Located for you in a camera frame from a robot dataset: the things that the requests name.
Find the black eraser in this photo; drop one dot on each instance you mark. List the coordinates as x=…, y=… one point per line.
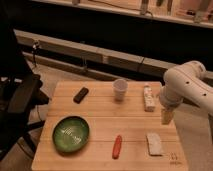
x=80, y=95

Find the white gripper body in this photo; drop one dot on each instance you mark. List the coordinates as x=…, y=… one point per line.
x=167, y=115

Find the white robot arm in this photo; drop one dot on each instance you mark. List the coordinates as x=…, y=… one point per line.
x=185, y=81

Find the white sponge block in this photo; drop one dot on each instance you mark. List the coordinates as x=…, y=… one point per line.
x=154, y=144

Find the white tube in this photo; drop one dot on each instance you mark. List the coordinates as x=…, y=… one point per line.
x=149, y=102

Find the wooden board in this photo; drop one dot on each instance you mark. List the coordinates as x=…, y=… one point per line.
x=107, y=119

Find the green bowl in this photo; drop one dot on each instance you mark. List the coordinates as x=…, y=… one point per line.
x=70, y=134

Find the black chair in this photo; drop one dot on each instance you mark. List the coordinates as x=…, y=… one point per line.
x=19, y=91

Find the red marker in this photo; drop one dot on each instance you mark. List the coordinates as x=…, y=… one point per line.
x=117, y=147

